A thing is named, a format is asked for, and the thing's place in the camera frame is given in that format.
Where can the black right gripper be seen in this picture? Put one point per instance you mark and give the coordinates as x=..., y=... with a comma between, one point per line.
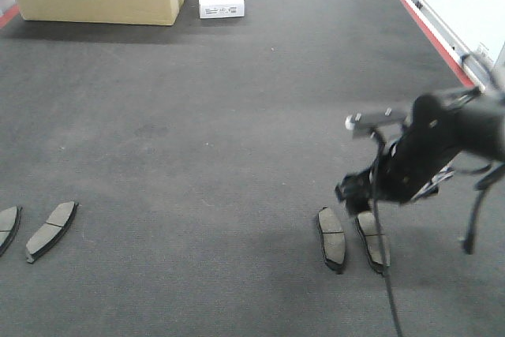
x=399, y=174

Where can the dark grey brake pad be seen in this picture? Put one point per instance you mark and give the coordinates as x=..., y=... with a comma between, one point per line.
x=10, y=222

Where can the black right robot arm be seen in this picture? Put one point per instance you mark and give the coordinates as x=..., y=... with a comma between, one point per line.
x=476, y=120

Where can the dark grey conveyor belt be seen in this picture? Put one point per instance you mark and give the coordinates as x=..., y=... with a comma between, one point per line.
x=200, y=155

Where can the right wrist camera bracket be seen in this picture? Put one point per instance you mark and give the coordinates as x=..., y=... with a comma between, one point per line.
x=363, y=124

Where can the white conveyor side rail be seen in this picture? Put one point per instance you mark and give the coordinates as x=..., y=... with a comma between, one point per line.
x=458, y=27

